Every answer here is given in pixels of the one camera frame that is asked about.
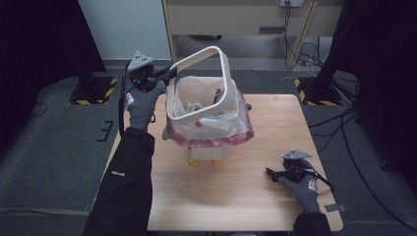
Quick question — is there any person's right hand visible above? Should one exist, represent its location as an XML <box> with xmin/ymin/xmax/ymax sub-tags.
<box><xmin>278</xmin><ymin>160</ymin><xmax>321</xmax><ymax>214</ymax></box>

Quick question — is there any thin black floor cable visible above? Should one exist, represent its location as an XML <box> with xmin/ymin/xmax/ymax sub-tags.
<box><xmin>28</xmin><ymin>101</ymin><xmax>49</xmax><ymax>120</ymax></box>

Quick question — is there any grey power socket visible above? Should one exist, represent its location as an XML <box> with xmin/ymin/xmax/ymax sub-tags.
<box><xmin>278</xmin><ymin>0</ymin><xmax>305</xmax><ymax>8</ymax></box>

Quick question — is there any black power cable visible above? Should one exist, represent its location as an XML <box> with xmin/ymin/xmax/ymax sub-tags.
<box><xmin>283</xmin><ymin>1</ymin><xmax>300</xmax><ymax>72</ymax></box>

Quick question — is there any white cable bundle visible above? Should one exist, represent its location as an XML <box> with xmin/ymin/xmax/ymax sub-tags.
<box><xmin>296</xmin><ymin>37</ymin><xmax>326</xmax><ymax>78</ymax></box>

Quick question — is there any cream trash can with face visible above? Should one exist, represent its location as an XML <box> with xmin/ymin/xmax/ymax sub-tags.
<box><xmin>161</xmin><ymin>127</ymin><xmax>229</xmax><ymax>167</ymax></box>

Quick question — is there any white cabinet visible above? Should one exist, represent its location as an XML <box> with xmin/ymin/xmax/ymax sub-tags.
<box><xmin>78</xmin><ymin>0</ymin><xmax>173</xmax><ymax>61</ymax></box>

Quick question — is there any person's left hand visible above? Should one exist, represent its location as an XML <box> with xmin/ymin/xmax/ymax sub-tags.
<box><xmin>123</xmin><ymin>80</ymin><xmax>166</xmax><ymax>132</ymax></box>

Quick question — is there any left hand-held gripper cable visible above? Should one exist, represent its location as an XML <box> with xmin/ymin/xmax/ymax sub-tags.
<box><xmin>117</xmin><ymin>63</ymin><xmax>131</xmax><ymax>137</ymax></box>

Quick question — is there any cream trash can rim ring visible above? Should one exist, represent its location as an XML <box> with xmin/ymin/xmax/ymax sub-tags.
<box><xmin>165</xmin><ymin>45</ymin><xmax>239</xmax><ymax>124</ymax></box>

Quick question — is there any clear printed plastic trash bag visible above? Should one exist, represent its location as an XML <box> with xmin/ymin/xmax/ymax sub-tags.
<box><xmin>161</xmin><ymin>76</ymin><xmax>255</xmax><ymax>148</ymax></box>

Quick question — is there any long black floor cable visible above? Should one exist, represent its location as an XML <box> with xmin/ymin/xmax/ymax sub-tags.
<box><xmin>338</xmin><ymin>111</ymin><xmax>417</xmax><ymax>232</ymax></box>

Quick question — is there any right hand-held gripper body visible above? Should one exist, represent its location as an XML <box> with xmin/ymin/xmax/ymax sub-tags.
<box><xmin>281</xmin><ymin>149</ymin><xmax>313</xmax><ymax>183</ymax></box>

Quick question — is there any black curtain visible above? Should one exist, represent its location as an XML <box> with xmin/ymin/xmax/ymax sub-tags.
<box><xmin>323</xmin><ymin>0</ymin><xmax>417</xmax><ymax>198</ymax></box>
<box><xmin>0</xmin><ymin>0</ymin><xmax>107</xmax><ymax>151</ymax></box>

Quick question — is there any black stand base striped edge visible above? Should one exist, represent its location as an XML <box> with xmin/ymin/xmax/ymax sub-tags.
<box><xmin>293</xmin><ymin>77</ymin><xmax>343</xmax><ymax>107</ymax></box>
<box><xmin>69</xmin><ymin>76</ymin><xmax>118</xmax><ymax>106</ymax></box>

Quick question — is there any short black floor cable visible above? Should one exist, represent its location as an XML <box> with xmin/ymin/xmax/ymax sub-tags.
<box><xmin>308</xmin><ymin>107</ymin><xmax>357</xmax><ymax>148</ymax></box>

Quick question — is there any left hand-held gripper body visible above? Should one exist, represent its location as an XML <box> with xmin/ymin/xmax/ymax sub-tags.
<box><xmin>127</xmin><ymin>50</ymin><xmax>156</xmax><ymax>92</ymax></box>

